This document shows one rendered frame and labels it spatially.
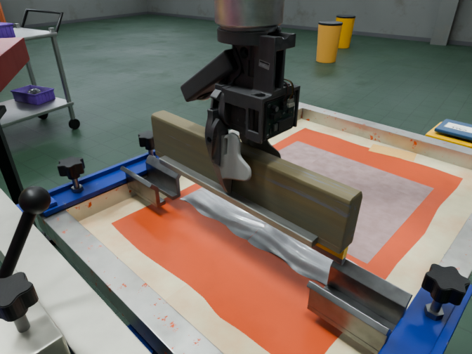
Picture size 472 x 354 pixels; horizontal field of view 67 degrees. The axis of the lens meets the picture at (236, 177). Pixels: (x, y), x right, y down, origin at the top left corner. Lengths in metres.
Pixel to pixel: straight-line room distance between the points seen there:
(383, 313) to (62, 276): 0.38
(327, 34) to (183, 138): 5.72
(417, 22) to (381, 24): 0.73
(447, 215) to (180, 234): 0.48
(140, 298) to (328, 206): 0.26
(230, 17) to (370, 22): 8.87
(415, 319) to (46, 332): 0.38
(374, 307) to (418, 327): 0.05
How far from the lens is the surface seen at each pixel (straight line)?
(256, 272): 0.55
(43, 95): 3.80
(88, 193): 0.69
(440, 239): 0.70
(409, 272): 0.61
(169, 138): 0.58
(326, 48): 6.24
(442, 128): 1.14
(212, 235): 0.62
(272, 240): 0.60
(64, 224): 0.65
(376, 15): 9.19
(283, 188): 0.44
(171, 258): 0.58
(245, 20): 0.39
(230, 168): 0.46
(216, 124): 0.43
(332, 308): 0.46
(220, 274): 0.55
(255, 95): 0.40
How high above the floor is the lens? 1.35
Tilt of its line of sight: 30 degrees down
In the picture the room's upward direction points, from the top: straight up
